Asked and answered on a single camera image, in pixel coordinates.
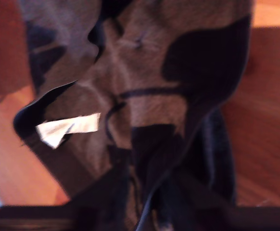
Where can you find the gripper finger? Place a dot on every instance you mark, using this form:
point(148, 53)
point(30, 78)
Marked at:
point(106, 204)
point(197, 211)

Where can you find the dark grey underwear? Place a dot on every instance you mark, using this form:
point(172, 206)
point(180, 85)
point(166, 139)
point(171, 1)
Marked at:
point(149, 72)

